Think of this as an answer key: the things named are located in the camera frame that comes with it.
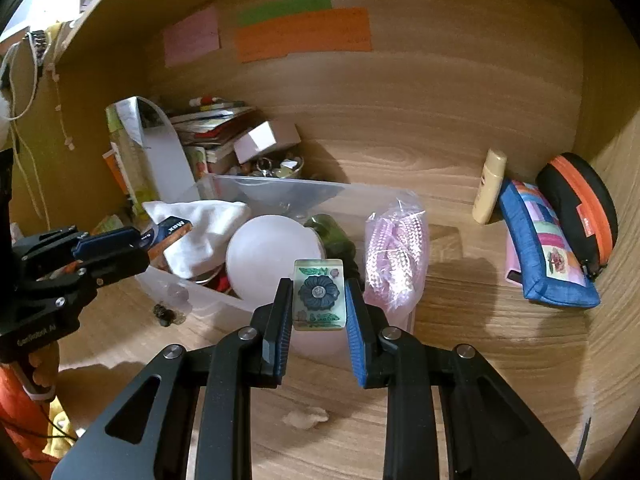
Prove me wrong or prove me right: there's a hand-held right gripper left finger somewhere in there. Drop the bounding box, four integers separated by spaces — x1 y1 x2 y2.
50 277 296 480

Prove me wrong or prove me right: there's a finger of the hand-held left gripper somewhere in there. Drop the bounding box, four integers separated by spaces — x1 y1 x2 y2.
72 226 144 257
75 249 152 287

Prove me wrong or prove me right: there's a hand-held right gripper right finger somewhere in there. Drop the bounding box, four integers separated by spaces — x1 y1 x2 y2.
344 277 581 480

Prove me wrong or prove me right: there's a clear resin flower tile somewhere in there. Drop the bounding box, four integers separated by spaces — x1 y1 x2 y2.
292 258 347 333

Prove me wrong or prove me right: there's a blue orange small box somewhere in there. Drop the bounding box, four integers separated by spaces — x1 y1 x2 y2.
140 216 194 257

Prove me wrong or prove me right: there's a pink round jar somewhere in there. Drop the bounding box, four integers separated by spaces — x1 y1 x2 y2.
225 214 350 361

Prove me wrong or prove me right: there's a clear plastic storage box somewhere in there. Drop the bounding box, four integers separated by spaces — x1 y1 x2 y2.
135 174 426 356

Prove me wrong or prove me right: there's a wooden desktop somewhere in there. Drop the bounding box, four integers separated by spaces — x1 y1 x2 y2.
50 125 621 480

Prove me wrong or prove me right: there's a person's left hand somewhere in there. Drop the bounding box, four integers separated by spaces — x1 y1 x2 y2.
27 345 61 402

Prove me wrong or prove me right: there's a green paper slip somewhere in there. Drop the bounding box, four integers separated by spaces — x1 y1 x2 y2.
92 215 127 237

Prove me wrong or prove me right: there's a small dark trinket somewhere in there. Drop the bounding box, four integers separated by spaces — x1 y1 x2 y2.
152 302 184 326

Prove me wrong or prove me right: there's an orange thin book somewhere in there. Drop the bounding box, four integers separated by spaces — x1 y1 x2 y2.
102 147 126 196

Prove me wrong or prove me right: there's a green white book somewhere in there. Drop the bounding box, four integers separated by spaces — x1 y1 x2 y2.
105 100 151 216

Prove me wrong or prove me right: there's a red cloth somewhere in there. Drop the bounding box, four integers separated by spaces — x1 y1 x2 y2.
196 267 231 293

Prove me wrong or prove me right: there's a crumpled tissue scrap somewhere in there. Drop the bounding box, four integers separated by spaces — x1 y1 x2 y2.
282 406 330 430

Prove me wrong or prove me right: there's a pink plastic bag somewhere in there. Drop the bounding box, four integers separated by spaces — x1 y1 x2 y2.
362 199 430 333

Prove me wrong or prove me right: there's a white cloth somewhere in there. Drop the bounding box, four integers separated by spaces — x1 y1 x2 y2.
142 200 252 281

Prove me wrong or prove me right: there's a white standing folder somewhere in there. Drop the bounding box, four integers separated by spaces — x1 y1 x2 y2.
132 96 201 202

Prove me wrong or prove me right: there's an orange yellow clothing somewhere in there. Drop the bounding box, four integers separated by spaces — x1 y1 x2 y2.
0 360 78 464

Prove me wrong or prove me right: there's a green glass jar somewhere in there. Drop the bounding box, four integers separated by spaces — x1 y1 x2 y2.
304 214 357 262

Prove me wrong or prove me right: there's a stack of books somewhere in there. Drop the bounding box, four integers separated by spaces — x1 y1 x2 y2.
170 102 261 177

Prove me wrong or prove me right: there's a bowl of trinkets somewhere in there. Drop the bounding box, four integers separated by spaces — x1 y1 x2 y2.
240 156 305 181

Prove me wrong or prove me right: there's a pink flat case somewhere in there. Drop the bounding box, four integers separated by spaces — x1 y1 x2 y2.
504 232 527 287

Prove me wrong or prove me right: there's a small white cardboard box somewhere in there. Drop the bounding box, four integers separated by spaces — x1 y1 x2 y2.
233 120 302 165

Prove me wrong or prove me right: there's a cream lotion bottle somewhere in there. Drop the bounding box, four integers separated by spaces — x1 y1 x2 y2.
471 149 508 225

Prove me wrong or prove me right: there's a blue patchwork pouch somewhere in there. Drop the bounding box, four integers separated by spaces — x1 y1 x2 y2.
499 179 601 309

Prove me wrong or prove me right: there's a pink paper note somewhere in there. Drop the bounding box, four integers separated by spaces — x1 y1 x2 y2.
162 6 222 68

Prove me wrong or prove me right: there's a black orange zip case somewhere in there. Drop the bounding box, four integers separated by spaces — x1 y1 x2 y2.
536 152 619 281

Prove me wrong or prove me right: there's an orange paper note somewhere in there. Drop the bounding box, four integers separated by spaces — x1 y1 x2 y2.
234 7 373 64

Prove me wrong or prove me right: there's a green paper note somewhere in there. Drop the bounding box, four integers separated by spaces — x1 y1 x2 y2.
236 0 333 27

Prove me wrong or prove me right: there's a knotted white string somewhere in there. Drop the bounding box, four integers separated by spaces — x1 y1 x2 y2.
49 65 77 152

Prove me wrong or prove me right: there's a white cord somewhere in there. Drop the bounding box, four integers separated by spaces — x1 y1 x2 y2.
0 30 52 231

